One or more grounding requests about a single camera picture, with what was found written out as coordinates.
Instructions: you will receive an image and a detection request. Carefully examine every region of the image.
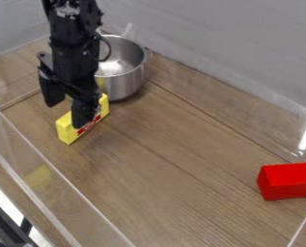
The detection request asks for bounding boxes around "silver metal pot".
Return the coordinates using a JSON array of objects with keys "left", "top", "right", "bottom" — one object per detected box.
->
[{"left": 97, "top": 35, "right": 153, "bottom": 101}]

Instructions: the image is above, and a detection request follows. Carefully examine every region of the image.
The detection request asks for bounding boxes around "black metal stand frame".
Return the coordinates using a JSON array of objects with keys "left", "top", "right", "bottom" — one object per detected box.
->
[{"left": 0, "top": 207, "right": 39, "bottom": 247}]

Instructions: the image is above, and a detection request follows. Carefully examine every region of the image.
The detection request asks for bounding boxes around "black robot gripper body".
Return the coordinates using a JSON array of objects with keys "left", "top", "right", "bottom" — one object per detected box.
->
[{"left": 38, "top": 37, "right": 102, "bottom": 99}]

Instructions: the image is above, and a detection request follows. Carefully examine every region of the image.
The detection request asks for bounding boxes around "clear acrylic enclosure wall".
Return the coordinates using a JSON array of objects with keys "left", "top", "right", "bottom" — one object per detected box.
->
[{"left": 0, "top": 0, "right": 306, "bottom": 247}]

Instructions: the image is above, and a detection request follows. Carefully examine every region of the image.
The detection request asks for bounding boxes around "red rectangular block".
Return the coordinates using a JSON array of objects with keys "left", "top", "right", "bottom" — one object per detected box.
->
[{"left": 257, "top": 163, "right": 306, "bottom": 201}]

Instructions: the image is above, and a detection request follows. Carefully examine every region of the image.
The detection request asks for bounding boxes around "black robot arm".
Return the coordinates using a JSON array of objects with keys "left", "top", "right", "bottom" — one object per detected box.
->
[{"left": 38, "top": 0, "right": 102, "bottom": 128}]

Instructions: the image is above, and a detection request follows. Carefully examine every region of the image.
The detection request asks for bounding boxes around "yellow butter box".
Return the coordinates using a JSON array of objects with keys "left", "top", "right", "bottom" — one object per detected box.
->
[{"left": 57, "top": 94, "right": 110, "bottom": 145}]

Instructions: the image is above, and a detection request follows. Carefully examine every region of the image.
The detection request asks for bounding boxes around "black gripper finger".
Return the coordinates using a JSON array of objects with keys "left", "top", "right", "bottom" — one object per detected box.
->
[
  {"left": 39, "top": 70, "right": 65, "bottom": 107},
  {"left": 71, "top": 95, "right": 101, "bottom": 128}
]

